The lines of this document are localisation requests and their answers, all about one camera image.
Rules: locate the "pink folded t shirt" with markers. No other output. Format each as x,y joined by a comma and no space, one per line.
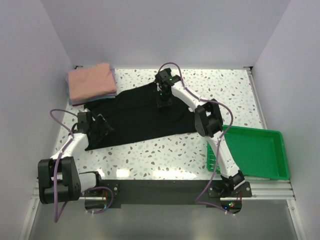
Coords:
89,82

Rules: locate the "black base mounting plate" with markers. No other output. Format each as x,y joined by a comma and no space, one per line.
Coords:
116,193

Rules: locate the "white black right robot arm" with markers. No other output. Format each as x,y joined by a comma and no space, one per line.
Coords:
208,123

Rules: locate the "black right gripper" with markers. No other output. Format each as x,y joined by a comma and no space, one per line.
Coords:
160,103

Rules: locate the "stack of folded shirts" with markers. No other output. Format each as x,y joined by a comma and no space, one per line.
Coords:
92,99

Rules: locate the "green plastic tray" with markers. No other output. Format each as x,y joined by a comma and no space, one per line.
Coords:
258,152

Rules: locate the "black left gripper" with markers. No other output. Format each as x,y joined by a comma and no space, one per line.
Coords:
105,129

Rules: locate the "black t shirt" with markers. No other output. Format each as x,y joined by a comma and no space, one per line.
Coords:
135,116

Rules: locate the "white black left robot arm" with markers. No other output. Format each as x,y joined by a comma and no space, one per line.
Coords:
59,172

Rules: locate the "aluminium frame rail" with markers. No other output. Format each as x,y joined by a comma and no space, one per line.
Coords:
275,189

